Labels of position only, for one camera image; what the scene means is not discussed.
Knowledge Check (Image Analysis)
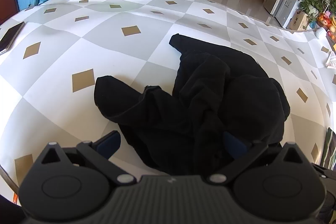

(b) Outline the black jacket with white stripes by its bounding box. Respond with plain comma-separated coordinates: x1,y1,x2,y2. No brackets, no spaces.
94,34,290,175

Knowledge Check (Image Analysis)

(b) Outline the paper sheet on table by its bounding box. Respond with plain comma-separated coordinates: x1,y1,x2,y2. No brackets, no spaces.
325,51,336,69

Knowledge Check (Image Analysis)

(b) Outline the checkered diamond tablecloth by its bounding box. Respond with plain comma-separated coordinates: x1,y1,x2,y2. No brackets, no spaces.
1,0,335,184

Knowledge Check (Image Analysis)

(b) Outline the cardboard box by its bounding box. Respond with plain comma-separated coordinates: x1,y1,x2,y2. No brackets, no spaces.
286,10,309,31

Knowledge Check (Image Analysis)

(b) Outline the smartphone on table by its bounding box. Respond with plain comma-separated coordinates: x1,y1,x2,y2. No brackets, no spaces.
0,21,25,55

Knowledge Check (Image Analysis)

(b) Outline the fruit pile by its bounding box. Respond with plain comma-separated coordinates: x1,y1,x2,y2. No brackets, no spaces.
317,13,335,41

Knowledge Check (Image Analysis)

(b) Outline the red wooden cabinet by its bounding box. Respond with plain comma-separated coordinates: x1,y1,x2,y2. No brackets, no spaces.
0,0,19,24

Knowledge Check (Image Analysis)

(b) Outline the green potted plant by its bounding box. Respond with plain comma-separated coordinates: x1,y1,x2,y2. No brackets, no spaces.
299,0,335,23

